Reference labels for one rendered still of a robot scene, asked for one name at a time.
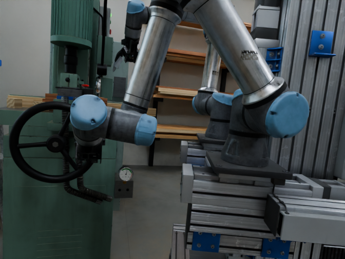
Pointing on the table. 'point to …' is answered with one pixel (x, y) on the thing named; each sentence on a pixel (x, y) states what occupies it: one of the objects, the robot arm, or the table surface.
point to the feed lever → (101, 70)
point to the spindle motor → (72, 23)
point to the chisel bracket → (70, 80)
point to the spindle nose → (71, 59)
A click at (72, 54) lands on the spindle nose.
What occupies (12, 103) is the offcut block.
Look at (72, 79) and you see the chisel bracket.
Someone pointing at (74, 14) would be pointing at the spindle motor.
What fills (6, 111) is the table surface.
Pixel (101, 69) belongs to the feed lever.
